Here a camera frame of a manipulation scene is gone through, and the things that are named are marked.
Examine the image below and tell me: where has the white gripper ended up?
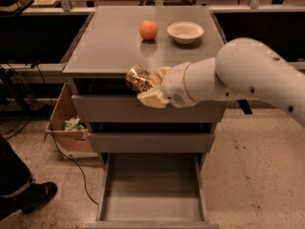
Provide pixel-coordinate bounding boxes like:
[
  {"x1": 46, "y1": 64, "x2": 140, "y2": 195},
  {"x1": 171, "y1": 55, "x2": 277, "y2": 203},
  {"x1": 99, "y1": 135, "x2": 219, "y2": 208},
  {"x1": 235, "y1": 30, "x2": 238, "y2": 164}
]
[{"x1": 137, "y1": 62, "x2": 196, "y2": 109}]

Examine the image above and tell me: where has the crushed orange soda can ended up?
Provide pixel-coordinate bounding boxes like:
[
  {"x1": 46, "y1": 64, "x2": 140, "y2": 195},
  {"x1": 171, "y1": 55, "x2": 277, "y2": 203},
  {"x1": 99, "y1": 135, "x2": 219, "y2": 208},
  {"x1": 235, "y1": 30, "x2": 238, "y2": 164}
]
[{"x1": 125, "y1": 65, "x2": 154, "y2": 93}]

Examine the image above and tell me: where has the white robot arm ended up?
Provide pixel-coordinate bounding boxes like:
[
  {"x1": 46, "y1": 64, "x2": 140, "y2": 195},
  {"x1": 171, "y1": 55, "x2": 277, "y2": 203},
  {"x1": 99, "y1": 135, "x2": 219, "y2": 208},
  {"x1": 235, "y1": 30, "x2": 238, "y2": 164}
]
[{"x1": 137, "y1": 38, "x2": 305, "y2": 125}]

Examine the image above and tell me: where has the grey middle drawer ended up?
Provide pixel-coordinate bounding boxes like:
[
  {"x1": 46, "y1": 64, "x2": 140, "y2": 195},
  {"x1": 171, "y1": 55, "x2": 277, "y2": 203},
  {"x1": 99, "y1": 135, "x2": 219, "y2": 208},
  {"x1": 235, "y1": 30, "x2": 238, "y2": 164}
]
[{"x1": 89, "y1": 122, "x2": 215, "y2": 153}]

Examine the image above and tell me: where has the grey top drawer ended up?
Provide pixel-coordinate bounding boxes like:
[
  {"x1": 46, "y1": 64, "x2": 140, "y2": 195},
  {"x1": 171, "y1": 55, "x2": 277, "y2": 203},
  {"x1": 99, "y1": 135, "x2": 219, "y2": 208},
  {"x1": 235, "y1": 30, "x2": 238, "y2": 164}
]
[{"x1": 71, "y1": 78, "x2": 226, "y2": 123}]

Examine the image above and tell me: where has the grey drawer cabinet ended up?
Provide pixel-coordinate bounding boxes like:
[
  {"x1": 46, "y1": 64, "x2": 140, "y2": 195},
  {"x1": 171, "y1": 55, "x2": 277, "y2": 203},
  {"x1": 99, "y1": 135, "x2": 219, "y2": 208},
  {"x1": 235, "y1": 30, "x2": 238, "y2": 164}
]
[{"x1": 62, "y1": 5, "x2": 239, "y2": 164}]

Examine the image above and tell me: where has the grey open bottom drawer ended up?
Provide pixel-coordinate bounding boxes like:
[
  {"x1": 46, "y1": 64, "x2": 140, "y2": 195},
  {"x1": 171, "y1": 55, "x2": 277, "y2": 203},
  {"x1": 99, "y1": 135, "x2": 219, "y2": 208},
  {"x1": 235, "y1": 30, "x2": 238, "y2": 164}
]
[{"x1": 84, "y1": 153, "x2": 219, "y2": 229}]

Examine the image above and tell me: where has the orange fruit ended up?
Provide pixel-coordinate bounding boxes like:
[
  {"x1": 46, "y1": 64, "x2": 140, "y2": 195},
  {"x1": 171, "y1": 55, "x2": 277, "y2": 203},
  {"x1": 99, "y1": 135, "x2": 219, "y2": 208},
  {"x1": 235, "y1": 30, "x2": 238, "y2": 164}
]
[{"x1": 139, "y1": 20, "x2": 158, "y2": 40}]

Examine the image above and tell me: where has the white paper bowl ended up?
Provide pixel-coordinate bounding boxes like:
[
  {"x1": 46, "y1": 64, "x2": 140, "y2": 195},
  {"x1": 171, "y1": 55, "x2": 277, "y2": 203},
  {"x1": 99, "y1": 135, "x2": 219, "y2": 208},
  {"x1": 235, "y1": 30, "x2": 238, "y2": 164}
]
[{"x1": 167, "y1": 21, "x2": 204, "y2": 45}]

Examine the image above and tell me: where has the crumpled paper in box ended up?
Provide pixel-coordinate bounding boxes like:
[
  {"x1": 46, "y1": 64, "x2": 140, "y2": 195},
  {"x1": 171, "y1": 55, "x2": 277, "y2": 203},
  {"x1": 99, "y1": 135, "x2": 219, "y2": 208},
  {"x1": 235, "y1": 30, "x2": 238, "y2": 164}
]
[{"x1": 64, "y1": 116, "x2": 84, "y2": 131}]

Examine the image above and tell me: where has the cardboard box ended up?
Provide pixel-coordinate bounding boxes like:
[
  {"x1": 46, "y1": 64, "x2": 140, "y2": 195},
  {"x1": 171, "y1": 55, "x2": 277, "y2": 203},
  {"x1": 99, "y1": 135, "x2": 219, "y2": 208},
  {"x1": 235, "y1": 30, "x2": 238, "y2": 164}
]
[{"x1": 46, "y1": 83, "x2": 96, "y2": 158}]

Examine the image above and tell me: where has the black shoe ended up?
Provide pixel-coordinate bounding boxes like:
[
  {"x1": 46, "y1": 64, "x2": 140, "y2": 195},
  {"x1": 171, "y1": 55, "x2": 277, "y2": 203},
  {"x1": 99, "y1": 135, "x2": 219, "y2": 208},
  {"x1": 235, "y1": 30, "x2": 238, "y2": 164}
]
[{"x1": 0, "y1": 182, "x2": 57, "y2": 219}]

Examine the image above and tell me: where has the person's dark trouser leg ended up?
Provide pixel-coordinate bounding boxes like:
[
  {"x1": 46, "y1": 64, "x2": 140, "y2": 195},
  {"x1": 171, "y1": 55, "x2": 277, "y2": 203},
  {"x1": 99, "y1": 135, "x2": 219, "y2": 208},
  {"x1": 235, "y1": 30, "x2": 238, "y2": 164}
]
[{"x1": 0, "y1": 136, "x2": 32, "y2": 198}]

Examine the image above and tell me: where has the black floor cable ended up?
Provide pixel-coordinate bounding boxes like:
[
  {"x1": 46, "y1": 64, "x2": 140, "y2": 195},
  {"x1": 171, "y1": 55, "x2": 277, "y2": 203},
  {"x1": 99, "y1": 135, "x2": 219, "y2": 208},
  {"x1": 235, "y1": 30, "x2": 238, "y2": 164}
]
[{"x1": 31, "y1": 60, "x2": 100, "y2": 206}]

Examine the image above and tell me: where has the grey metal rail frame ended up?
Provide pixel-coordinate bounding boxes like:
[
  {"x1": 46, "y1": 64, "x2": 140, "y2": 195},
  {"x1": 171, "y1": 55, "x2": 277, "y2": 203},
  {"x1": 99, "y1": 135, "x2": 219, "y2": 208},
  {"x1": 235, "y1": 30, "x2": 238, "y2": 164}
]
[{"x1": 0, "y1": 0, "x2": 305, "y2": 84}]

